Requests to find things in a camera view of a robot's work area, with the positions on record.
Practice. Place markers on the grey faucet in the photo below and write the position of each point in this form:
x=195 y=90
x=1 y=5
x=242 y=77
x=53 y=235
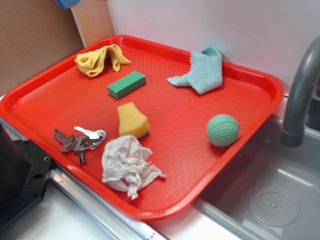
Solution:
x=303 y=104

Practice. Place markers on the yellow sponge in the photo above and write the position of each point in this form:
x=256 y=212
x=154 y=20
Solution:
x=132 y=121

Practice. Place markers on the brown cardboard panel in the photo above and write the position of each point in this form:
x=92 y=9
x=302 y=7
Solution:
x=34 y=35

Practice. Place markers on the grey sink basin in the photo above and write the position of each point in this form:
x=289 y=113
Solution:
x=268 y=191

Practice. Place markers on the red plastic tray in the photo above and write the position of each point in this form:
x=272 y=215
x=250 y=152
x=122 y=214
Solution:
x=62 y=97

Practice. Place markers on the yellow cloth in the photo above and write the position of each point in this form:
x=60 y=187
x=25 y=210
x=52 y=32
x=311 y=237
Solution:
x=92 y=63

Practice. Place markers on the light blue cloth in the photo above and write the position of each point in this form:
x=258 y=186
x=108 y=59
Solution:
x=205 y=73

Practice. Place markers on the blue sponge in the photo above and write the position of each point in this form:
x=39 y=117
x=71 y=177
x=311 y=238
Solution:
x=67 y=4

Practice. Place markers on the bunch of silver keys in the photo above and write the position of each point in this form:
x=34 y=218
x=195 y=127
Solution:
x=89 y=140

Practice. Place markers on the green dimpled ball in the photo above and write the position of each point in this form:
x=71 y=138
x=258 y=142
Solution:
x=222 y=130

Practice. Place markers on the crumpled white paper towel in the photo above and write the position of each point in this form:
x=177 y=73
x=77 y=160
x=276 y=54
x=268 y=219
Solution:
x=126 y=168

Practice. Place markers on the green rectangular block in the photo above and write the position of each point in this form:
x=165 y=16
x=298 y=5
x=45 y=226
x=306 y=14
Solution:
x=126 y=85

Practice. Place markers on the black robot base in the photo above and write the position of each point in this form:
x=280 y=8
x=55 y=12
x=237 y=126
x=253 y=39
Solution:
x=24 y=172

